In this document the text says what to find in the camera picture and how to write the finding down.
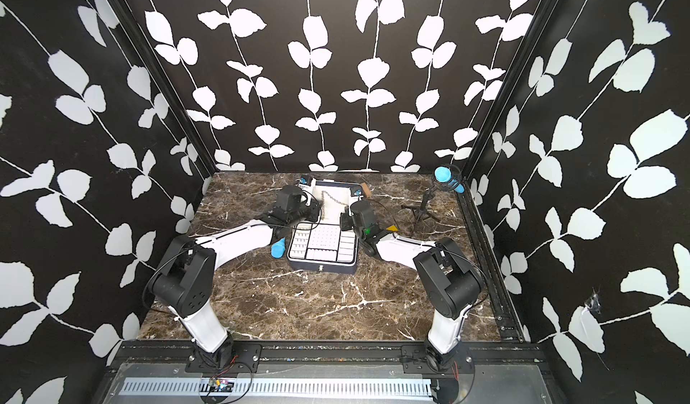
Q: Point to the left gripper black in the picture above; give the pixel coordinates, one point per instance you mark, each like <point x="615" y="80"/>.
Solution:
<point x="314" y="210"/>

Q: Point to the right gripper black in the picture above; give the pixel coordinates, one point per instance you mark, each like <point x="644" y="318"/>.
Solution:
<point x="345" y="224"/>

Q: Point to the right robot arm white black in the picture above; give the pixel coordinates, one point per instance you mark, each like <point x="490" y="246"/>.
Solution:
<point x="452" y="283"/>

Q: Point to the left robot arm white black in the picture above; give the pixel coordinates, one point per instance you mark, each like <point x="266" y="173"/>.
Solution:
<point x="183" y="280"/>

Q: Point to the blue handheld microphone lying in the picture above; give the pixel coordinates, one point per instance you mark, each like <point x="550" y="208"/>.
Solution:
<point x="278" y="249"/>

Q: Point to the black mini tripod stand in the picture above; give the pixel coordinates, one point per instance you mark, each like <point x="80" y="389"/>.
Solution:
<point x="421" y="211"/>

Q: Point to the blue microphone on tripod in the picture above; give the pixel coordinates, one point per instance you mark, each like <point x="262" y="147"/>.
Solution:
<point x="449" y="178"/>

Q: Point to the small green circuit board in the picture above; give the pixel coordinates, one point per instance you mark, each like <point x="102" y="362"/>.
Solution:
<point x="219" y="386"/>

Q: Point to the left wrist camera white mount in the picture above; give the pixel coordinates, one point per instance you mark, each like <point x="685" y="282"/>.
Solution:
<point x="306" y="182"/>

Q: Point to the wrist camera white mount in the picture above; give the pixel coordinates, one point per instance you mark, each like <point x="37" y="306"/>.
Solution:
<point x="356" y="193"/>
<point x="306" y="182"/>

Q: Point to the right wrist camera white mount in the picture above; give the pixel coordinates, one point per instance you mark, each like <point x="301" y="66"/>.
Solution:
<point x="356" y="193"/>

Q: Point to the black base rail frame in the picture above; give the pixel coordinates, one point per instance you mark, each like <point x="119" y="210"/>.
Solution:
<point x="180" y="357"/>

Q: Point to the white slotted cable duct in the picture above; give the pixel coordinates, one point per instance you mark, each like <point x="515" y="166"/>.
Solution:
<point x="406" y="389"/>

